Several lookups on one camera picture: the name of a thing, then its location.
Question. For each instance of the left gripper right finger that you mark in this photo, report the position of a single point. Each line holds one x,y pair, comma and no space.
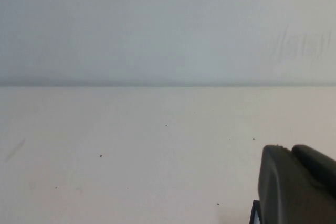
317,165

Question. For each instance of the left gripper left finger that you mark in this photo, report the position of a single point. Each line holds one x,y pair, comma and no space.
288,195

